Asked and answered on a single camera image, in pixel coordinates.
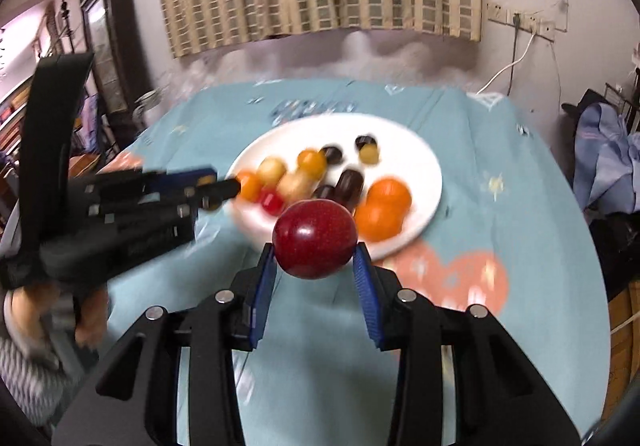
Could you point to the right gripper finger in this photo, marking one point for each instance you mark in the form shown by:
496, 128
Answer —
208, 196
133, 183

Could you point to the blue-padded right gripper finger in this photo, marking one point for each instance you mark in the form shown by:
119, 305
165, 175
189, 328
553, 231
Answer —
130, 397
501, 399

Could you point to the orange tangerine small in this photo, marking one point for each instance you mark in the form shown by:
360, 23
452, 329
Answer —
251, 186

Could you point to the small yellow loquat fruit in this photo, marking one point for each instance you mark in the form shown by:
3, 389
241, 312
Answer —
271, 170

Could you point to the yellow-red small apple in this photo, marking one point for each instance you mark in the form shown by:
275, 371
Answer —
295, 186

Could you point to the large red plum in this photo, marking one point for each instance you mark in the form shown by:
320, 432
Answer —
314, 238

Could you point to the dark plum front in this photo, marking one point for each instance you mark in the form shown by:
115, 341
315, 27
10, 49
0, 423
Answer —
324, 191

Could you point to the dark plum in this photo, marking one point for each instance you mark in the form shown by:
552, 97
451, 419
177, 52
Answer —
333, 155
324, 191
364, 140

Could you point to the dark purple passion fruit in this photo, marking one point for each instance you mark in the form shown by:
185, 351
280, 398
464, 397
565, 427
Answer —
348, 188

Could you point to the large orange tangerine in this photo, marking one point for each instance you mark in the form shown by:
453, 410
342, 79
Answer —
390, 191

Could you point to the person's hand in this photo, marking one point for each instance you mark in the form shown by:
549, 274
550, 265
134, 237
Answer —
31, 313

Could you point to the small yellow-orange fruit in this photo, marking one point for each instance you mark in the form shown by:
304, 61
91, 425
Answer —
313, 163

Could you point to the dark plum near centre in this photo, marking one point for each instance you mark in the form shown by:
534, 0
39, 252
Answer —
333, 155

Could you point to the teal patterned tablecloth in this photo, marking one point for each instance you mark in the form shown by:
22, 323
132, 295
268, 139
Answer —
461, 199

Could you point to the dark plum at back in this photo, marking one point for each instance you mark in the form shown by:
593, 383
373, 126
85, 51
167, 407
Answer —
364, 140

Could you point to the small olive-yellow fruit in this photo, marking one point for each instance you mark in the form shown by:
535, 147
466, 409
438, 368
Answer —
369, 154

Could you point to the white oval plate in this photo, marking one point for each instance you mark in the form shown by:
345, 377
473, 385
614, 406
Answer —
384, 176

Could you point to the dark framed mirror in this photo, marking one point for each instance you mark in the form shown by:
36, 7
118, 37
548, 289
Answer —
112, 34

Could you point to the blue clothes pile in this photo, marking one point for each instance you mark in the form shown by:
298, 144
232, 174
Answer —
606, 175

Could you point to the white wall socket strip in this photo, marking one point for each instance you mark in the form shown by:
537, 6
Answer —
528, 22

